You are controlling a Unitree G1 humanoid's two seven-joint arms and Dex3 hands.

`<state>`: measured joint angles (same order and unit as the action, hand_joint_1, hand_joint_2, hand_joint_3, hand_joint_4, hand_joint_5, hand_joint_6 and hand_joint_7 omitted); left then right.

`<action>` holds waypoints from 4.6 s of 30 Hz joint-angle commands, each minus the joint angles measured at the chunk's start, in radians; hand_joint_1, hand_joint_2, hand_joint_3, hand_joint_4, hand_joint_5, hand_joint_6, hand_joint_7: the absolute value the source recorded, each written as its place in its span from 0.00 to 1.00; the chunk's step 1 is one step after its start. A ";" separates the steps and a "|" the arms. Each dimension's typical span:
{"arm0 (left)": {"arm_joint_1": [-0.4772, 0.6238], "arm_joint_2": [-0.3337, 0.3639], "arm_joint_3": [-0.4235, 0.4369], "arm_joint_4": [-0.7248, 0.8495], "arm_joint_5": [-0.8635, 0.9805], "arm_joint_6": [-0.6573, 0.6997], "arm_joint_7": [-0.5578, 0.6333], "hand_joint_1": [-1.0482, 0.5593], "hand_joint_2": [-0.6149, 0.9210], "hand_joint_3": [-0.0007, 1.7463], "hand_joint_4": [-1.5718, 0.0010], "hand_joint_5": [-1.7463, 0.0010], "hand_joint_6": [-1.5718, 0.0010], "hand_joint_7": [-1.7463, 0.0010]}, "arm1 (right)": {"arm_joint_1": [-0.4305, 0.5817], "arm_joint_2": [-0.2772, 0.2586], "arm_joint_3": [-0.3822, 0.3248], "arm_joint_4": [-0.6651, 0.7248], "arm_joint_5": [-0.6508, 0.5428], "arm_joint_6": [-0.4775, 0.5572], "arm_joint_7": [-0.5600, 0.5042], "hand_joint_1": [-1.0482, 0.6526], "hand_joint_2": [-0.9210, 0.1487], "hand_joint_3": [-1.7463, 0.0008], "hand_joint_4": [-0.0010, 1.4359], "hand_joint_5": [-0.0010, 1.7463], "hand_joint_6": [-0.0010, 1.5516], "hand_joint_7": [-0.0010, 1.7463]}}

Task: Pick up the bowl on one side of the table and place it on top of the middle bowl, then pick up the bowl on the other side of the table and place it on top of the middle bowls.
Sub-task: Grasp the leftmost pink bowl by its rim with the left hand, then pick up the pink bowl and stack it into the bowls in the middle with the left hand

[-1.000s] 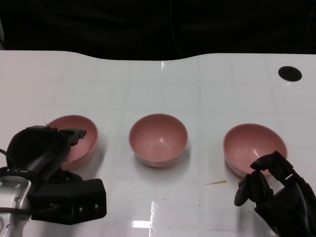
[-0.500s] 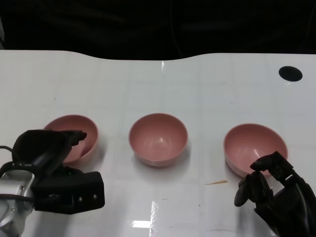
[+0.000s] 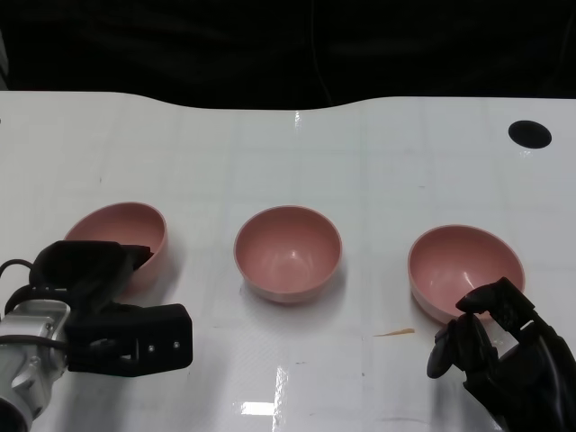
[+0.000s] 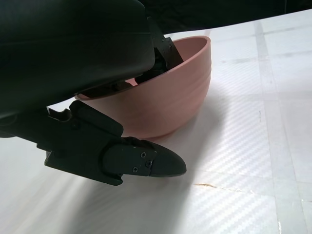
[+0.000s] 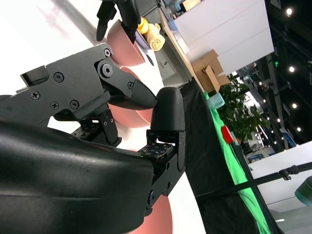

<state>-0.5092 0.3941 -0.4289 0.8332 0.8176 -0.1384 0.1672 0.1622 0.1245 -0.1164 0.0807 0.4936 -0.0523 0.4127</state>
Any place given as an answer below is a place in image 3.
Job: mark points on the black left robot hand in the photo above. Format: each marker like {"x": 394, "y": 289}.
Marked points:
{"x": 76, "y": 270}

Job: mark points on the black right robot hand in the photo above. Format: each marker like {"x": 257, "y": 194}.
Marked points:
{"x": 540, "y": 387}

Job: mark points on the pink plastic bowl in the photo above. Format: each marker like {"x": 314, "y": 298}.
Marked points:
{"x": 121, "y": 225}
{"x": 454, "y": 265}
{"x": 288, "y": 256}

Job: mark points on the small tan wood splinter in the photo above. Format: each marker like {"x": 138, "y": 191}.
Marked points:
{"x": 396, "y": 332}

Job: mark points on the black backdrop cloth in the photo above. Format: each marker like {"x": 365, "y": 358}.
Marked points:
{"x": 180, "y": 45}

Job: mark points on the black round table grommet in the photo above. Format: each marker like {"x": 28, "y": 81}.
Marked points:
{"x": 529, "y": 133}

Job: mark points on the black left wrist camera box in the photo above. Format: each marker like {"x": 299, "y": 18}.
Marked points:
{"x": 157, "y": 342}

